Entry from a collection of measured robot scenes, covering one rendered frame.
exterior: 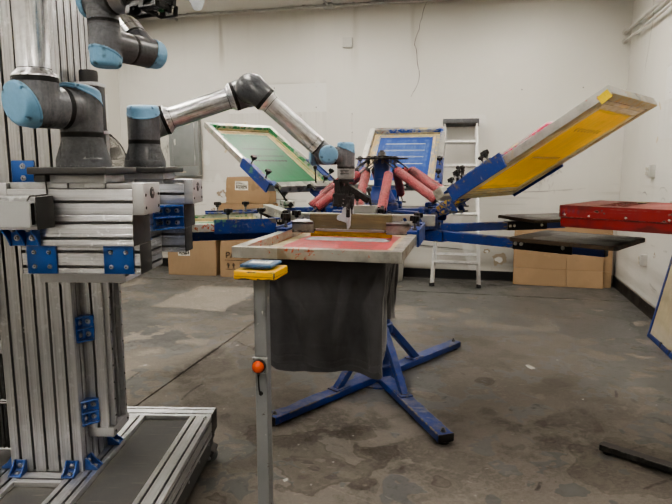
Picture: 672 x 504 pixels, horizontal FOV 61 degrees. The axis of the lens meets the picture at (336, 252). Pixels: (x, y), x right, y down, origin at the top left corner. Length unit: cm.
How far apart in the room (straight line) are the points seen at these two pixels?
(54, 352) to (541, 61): 561
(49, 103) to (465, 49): 540
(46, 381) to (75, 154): 81
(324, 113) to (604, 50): 299
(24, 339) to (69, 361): 17
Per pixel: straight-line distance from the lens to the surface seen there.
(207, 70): 733
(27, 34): 176
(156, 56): 166
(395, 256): 185
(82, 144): 180
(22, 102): 172
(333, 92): 678
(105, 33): 156
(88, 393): 221
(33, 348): 218
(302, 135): 228
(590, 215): 250
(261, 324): 180
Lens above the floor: 126
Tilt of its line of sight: 8 degrees down
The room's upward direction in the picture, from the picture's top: straight up
